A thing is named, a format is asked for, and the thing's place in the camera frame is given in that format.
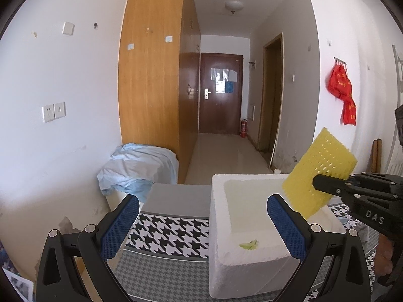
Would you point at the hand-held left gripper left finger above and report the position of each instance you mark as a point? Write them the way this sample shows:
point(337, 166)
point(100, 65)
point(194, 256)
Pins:
point(121, 226)

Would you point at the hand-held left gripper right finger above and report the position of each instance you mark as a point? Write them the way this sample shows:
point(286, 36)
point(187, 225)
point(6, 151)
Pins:
point(286, 229)

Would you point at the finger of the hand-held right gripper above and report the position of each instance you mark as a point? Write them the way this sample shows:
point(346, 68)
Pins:
point(330, 185)
point(374, 178)

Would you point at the yellow perforated sponge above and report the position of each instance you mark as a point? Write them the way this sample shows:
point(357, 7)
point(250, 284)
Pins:
point(321, 154)

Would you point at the white foam box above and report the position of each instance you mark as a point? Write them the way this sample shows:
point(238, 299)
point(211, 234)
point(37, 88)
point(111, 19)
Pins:
point(252, 276)

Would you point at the person's right hand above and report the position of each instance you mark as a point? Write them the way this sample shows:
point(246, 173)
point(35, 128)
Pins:
point(384, 254)

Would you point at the wooden sticks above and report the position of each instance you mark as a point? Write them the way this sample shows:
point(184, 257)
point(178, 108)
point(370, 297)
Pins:
point(377, 154)

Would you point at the white radiator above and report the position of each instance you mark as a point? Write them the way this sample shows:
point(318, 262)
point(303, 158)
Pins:
point(397, 166)

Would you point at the green scrap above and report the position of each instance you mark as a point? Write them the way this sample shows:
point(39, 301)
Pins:
point(248, 244)

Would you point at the houndstooth tablecloth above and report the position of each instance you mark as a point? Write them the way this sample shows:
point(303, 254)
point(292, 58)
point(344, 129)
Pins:
point(170, 232)

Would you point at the light blue cloth pile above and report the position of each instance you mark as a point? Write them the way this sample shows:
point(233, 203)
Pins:
point(138, 166)

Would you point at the red hanging bags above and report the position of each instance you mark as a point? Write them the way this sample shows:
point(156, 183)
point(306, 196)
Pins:
point(341, 91)

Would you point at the red fire extinguisher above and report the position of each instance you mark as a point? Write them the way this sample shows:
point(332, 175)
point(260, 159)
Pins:
point(243, 128)

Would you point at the white metal rack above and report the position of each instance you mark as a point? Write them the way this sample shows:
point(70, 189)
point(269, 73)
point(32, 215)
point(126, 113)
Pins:
point(399, 69)

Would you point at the printed picture sheet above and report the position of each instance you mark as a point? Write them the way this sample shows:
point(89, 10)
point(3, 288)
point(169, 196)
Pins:
point(19, 284)

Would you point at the wooden wardrobe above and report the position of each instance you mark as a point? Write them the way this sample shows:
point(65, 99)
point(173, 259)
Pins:
point(151, 100)

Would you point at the dark brown door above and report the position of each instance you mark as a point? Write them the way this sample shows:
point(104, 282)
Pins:
point(220, 113)

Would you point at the blue paper on door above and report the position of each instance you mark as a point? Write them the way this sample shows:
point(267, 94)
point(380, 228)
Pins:
point(229, 86)

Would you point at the white papers on door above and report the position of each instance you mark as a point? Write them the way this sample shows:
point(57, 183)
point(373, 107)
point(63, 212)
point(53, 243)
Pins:
point(220, 74)

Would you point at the round ceiling lamp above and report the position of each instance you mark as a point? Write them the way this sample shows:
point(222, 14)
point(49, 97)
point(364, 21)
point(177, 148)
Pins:
point(234, 6)

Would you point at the wooden doorway frame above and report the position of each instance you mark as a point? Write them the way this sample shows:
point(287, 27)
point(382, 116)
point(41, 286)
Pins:
point(272, 100)

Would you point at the wall hook rack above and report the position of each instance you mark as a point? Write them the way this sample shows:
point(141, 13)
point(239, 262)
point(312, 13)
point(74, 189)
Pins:
point(340, 60)

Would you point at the white wall socket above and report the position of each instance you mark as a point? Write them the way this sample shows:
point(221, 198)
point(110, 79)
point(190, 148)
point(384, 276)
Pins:
point(59, 110)
point(48, 113)

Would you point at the small wall shelf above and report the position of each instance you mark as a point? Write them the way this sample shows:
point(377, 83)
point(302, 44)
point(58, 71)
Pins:
point(252, 64)

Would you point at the white wall switch plate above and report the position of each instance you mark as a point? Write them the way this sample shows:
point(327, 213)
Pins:
point(67, 28)

